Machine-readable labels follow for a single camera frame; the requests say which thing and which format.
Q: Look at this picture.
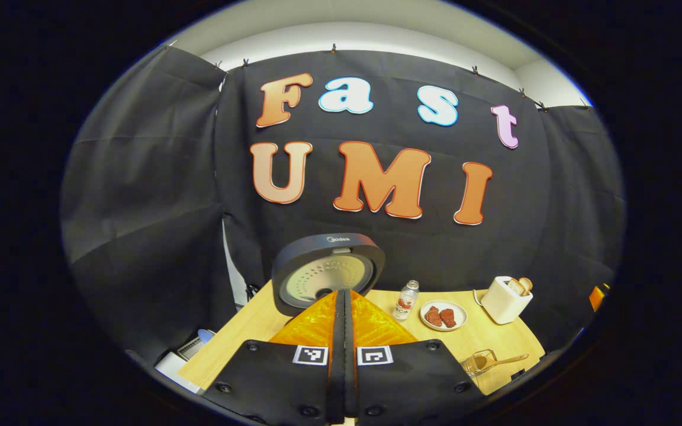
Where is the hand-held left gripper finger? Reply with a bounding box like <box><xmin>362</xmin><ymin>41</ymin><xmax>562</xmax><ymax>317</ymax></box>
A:
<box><xmin>202</xmin><ymin>289</ymin><xmax>346</xmax><ymax>425</ymax></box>
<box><xmin>345</xmin><ymin>289</ymin><xmax>487</xmax><ymax>425</ymax></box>

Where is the wooden spoon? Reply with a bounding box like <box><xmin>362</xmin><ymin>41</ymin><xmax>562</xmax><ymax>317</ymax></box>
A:
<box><xmin>471</xmin><ymin>353</ymin><xmax>529</xmax><ymax>373</ymax></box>

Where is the black rice cooker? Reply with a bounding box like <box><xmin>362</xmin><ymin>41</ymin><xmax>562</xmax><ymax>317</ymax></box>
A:
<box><xmin>271</xmin><ymin>233</ymin><xmax>387</xmax><ymax>317</ymax></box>

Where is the white toaster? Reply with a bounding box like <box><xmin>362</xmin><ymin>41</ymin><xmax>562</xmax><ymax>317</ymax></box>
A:
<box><xmin>481</xmin><ymin>276</ymin><xmax>534</xmax><ymax>325</ymax></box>

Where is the small clear bottle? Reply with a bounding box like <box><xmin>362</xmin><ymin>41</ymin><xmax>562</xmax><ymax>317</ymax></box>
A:
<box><xmin>393</xmin><ymin>280</ymin><xmax>420</xmax><ymax>321</ymax></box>

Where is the white round plate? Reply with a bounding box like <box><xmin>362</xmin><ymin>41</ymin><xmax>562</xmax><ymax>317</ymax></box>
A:
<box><xmin>420</xmin><ymin>300</ymin><xmax>468</xmax><ymax>331</ymax></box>

